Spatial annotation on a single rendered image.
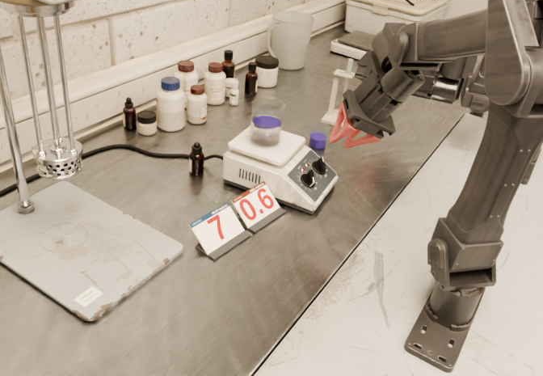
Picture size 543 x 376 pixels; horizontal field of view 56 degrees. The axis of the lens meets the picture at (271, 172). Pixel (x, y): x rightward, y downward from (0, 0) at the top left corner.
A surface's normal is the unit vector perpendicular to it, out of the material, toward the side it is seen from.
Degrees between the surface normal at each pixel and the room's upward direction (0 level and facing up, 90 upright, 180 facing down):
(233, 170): 90
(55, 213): 0
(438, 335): 0
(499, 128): 103
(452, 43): 93
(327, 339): 0
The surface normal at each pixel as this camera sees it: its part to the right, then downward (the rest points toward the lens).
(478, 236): 0.22, 0.57
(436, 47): -0.92, 0.11
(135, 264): 0.10, -0.84
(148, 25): 0.84, 0.36
